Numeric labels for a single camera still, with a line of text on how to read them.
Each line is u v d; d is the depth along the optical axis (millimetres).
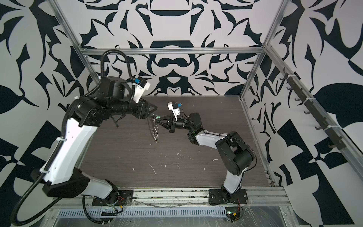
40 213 405
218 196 743
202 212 712
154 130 704
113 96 436
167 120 691
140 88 525
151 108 560
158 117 713
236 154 477
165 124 722
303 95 597
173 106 672
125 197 734
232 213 712
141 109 512
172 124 673
